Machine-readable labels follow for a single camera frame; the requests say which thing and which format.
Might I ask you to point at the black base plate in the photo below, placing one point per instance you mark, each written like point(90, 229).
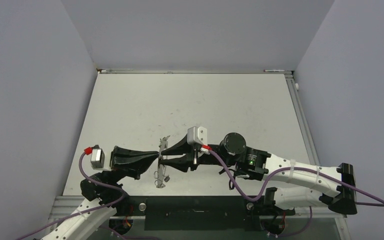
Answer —
point(194, 213)

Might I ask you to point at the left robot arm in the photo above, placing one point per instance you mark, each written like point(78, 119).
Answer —
point(103, 197)

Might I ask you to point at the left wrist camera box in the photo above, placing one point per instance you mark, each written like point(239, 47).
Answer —
point(97, 157)

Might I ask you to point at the red white marker pen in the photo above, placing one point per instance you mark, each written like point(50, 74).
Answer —
point(274, 70)

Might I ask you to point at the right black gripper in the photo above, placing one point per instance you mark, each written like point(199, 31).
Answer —
point(191, 159)

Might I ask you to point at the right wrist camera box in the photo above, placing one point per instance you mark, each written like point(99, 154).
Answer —
point(197, 135)

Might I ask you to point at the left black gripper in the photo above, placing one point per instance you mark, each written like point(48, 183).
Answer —
point(119, 155)

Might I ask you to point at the aluminium frame rail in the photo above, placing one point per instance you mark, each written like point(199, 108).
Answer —
point(302, 121)

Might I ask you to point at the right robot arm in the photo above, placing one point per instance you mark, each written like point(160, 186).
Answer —
point(313, 186)

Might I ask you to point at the key with grey tag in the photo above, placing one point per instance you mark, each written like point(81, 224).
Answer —
point(165, 178)

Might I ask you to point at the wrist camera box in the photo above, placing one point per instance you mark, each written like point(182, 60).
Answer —
point(197, 135)
point(97, 157)

